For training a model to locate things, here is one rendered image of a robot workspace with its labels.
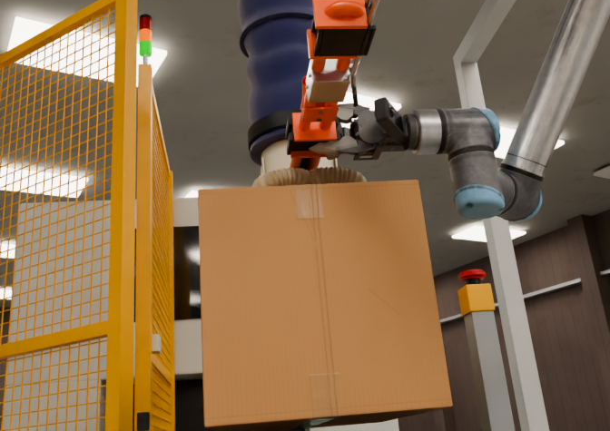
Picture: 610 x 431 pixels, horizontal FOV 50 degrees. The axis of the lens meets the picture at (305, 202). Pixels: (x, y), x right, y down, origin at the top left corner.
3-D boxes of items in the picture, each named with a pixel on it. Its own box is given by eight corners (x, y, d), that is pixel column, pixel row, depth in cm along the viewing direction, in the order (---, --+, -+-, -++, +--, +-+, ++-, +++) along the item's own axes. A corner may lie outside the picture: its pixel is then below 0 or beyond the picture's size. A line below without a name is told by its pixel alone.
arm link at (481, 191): (520, 212, 128) (509, 154, 132) (490, 202, 120) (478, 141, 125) (478, 225, 134) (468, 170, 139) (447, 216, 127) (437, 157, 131)
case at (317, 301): (218, 435, 158) (212, 273, 172) (381, 422, 162) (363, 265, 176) (203, 427, 102) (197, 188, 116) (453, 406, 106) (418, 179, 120)
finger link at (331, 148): (311, 171, 129) (354, 158, 131) (315, 159, 124) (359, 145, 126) (306, 158, 130) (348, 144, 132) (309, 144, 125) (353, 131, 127)
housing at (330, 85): (306, 103, 111) (303, 80, 112) (345, 102, 112) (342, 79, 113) (310, 82, 104) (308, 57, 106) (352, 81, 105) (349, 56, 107)
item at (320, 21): (309, 60, 99) (306, 32, 100) (357, 59, 100) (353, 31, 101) (315, 26, 91) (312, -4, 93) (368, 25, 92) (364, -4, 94)
